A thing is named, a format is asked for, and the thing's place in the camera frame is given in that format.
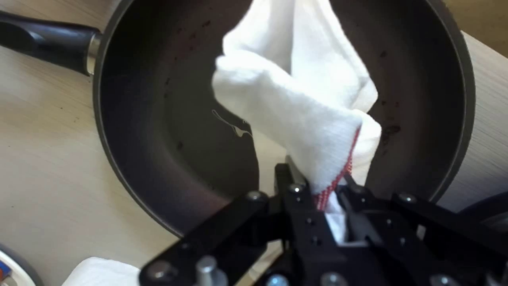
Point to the white towel red stripes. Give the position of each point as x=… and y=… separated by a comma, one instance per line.
x=296, y=95

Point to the black frying pan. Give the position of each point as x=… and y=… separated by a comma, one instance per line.
x=159, y=132

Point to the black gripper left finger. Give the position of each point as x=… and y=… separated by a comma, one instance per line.
x=296, y=232

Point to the small white plate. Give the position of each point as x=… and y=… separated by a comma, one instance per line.
x=18, y=272

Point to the white paper towel roll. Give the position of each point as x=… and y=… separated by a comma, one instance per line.
x=104, y=272

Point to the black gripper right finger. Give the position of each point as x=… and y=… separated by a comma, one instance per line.
x=413, y=243

